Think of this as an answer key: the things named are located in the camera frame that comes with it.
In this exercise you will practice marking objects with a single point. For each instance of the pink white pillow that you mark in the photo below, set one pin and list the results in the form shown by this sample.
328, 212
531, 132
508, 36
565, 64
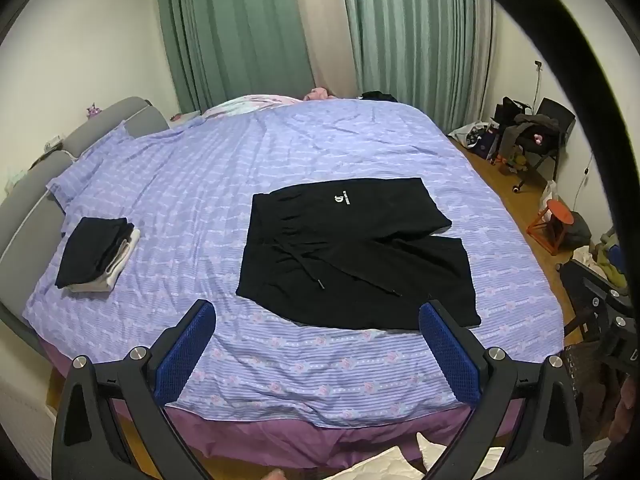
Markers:
240, 105

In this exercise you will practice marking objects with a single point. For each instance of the white quilted cloth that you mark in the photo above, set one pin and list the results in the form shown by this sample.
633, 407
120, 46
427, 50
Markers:
370, 467

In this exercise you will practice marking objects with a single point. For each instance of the dark grey jacket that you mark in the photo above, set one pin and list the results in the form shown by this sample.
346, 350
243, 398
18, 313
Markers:
537, 125

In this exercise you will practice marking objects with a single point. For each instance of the folded white garment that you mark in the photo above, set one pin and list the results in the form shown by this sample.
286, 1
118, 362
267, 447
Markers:
100, 284

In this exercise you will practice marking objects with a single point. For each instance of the purple bed skirt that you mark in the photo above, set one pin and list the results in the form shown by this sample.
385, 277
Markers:
300, 435

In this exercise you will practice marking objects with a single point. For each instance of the purple striped floral bedsheet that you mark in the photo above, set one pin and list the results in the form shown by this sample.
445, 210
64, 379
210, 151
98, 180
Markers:
200, 185

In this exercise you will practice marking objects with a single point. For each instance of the small purple toy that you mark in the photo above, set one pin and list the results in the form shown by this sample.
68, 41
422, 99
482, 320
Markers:
93, 111

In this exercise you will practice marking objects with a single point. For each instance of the black pants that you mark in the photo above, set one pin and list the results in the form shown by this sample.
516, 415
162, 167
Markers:
350, 260

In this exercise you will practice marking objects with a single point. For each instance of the pink plush toy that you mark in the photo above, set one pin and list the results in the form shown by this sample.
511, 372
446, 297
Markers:
319, 94

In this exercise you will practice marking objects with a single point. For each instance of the white tote bag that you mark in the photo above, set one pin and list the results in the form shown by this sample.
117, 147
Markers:
467, 132

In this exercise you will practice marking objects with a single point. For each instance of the grey upholstered headboard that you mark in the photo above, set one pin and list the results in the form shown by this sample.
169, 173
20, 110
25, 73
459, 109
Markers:
30, 185

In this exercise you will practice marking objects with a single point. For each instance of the green curtain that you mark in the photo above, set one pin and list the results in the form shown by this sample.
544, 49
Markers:
225, 35
410, 35

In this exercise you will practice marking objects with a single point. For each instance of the orange stool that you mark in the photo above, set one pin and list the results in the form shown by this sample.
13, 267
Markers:
557, 212

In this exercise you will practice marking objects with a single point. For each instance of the folded black garment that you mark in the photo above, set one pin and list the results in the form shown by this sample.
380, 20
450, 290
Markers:
90, 250

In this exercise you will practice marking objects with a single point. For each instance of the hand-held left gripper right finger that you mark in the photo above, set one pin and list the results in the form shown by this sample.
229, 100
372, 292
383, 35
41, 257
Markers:
450, 355

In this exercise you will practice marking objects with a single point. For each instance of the green clothing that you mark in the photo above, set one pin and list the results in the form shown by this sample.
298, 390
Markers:
612, 262

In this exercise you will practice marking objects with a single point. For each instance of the black cloth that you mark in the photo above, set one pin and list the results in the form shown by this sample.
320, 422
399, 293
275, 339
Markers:
378, 96

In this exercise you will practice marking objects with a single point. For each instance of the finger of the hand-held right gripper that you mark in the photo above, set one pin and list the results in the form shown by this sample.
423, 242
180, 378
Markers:
617, 330

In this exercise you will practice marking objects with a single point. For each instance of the grey bag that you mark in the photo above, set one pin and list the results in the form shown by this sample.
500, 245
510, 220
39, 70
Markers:
577, 230

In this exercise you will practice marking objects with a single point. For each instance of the white plastic bag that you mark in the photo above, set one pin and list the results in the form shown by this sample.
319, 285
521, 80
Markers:
549, 192

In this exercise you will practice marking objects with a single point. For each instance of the black chair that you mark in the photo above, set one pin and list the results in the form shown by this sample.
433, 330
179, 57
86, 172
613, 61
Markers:
557, 110

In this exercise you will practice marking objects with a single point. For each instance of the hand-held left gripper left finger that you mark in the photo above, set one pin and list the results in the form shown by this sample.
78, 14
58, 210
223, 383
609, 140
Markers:
182, 355

